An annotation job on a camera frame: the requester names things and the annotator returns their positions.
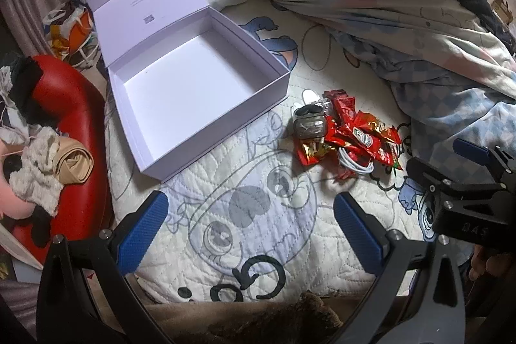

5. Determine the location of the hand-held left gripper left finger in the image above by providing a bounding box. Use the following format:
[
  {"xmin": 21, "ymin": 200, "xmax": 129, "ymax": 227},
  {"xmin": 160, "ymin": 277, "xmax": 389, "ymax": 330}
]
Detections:
[{"xmin": 37, "ymin": 191, "xmax": 170, "ymax": 344}]

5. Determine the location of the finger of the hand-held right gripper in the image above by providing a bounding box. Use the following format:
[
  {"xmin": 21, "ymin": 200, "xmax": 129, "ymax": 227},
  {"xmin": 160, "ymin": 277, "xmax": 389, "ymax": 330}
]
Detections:
[
  {"xmin": 405, "ymin": 155, "xmax": 454, "ymax": 193},
  {"xmin": 452, "ymin": 138, "xmax": 516, "ymax": 187}
]

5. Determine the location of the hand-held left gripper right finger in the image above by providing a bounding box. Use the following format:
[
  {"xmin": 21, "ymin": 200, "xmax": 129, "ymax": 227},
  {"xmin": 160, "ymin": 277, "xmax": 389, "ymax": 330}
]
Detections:
[{"xmin": 334, "ymin": 191, "xmax": 469, "ymax": 344}]

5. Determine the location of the white cable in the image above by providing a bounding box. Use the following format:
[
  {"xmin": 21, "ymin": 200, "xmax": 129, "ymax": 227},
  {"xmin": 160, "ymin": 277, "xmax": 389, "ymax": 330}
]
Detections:
[{"xmin": 336, "ymin": 146, "xmax": 376, "ymax": 180}]

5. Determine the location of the pile of red packets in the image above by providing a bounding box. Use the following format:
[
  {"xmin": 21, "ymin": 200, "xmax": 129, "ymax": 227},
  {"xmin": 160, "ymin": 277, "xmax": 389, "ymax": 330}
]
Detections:
[{"xmin": 296, "ymin": 89, "xmax": 404, "ymax": 172}]

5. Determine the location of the grey earbuds case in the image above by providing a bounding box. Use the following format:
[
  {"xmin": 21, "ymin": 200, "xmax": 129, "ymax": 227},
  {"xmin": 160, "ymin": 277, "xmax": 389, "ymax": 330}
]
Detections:
[{"xmin": 292, "ymin": 104, "xmax": 324, "ymax": 140}]

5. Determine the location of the clear plastic hair clip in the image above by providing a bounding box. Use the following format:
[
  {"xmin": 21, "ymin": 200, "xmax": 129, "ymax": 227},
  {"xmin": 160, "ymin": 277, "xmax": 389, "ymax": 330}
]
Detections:
[{"xmin": 292, "ymin": 88, "xmax": 328, "ymax": 112}]

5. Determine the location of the white lidded gift box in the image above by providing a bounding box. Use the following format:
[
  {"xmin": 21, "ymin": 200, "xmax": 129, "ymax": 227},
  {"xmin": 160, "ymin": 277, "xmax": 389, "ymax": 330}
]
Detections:
[{"xmin": 83, "ymin": 0, "xmax": 292, "ymax": 183}]

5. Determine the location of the person's right hand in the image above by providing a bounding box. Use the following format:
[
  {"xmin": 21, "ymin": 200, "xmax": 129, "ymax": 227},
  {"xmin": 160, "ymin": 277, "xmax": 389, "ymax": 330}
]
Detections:
[{"xmin": 468, "ymin": 244, "xmax": 504, "ymax": 282}]

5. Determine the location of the quilted cartoon bed sheet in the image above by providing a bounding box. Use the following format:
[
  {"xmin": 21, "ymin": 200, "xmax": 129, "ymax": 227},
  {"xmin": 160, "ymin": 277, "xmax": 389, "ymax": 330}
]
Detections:
[{"xmin": 103, "ymin": 0, "xmax": 444, "ymax": 304}]

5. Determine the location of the beige folded cloth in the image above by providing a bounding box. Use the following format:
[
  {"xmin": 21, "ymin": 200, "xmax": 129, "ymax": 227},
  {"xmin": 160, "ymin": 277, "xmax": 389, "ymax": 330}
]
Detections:
[{"xmin": 54, "ymin": 137, "xmax": 95, "ymax": 186}]

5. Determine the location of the white fluffy cloth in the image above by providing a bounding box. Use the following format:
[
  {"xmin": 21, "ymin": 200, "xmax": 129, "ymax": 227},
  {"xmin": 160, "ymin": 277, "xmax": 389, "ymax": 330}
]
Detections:
[{"xmin": 9, "ymin": 125, "xmax": 66, "ymax": 218}]

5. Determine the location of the white flat sheet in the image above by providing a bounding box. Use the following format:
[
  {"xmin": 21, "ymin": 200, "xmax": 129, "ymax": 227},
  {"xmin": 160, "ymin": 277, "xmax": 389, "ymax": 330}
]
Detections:
[{"xmin": 0, "ymin": 225, "xmax": 44, "ymax": 271}]

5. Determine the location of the pink black plush toy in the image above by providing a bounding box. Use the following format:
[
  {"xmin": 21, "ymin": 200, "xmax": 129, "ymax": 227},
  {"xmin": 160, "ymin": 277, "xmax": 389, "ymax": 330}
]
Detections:
[{"xmin": 0, "ymin": 134, "xmax": 55, "ymax": 249}]

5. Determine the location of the pastel checked cartoon duvet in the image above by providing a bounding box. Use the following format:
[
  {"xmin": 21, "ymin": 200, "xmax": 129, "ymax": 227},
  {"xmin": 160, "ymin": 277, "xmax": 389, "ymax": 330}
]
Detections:
[{"xmin": 187, "ymin": 0, "xmax": 516, "ymax": 177}]

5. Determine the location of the red chair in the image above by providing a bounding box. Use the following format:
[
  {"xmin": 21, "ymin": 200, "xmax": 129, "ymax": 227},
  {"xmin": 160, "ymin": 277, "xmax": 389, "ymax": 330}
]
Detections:
[{"xmin": 0, "ymin": 54, "xmax": 110, "ymax": 273}]

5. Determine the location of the grey white clothing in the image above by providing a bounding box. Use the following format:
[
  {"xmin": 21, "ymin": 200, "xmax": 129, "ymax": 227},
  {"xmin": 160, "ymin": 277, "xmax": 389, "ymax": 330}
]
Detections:
[{"xmin": 0, "ymin": 65, "xmax": 38, "ymax": 145}]

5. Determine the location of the dark cloth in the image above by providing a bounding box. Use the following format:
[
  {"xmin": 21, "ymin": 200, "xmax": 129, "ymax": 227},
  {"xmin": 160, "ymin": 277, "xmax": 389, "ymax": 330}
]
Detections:
[{"xmin": 9, "ymin": 57, "xmax": 46, "ymax": 121}]

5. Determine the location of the orange white plastic bag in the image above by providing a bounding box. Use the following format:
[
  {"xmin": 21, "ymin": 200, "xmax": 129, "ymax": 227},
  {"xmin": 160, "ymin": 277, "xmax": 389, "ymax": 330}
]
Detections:
[{"xmin": 43, "ymin": 3, "xmax": 101, "ymax": 64}]

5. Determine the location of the white wire stand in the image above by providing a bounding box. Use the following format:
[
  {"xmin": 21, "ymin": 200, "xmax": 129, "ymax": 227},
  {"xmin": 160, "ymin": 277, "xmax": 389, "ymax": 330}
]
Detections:
[{"xmin": 66, "ymin": 40, "xmax": 101, "ymax": 70}]

